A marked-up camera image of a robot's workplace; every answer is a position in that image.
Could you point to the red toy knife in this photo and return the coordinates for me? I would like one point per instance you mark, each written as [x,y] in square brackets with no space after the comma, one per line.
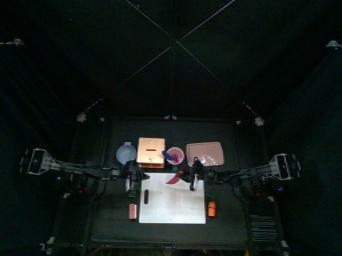
[173,180]

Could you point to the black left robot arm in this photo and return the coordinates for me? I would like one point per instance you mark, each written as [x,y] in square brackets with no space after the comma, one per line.
[71,166]

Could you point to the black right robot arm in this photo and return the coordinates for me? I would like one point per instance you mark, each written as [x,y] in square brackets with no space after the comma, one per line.
[258,171]

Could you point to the white cutting board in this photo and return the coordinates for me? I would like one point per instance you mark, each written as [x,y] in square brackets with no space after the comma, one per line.
[173,200]

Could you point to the dark green toy block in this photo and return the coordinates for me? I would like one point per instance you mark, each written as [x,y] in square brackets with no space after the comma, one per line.
[133,194]

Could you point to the pink translucent cup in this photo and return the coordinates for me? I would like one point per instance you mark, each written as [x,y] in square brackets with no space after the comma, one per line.
[177,156]

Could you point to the light blue plastic bowl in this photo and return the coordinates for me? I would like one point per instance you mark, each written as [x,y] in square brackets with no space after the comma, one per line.
[126,154]

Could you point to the blue toy utensil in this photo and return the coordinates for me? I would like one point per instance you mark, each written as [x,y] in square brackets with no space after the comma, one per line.
[169,155]

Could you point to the pink square plastic container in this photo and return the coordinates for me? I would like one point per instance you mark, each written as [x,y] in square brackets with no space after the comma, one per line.
[206,152]

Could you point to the wooden box with slot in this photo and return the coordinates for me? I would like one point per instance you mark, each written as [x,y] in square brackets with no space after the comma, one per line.
[151,152]

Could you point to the orange toy carrot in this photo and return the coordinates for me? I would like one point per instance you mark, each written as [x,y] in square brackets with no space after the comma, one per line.
[211,207]

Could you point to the pink toy block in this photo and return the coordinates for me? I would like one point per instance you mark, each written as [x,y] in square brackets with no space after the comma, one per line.
[133,211]

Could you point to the white text label sticker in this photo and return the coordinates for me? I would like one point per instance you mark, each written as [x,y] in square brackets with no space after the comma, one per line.
[262,228]

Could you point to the metal frame clamp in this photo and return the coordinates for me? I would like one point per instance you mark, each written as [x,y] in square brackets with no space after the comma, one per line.
[81,116]
[260,121]
[16,42]
[333,44]

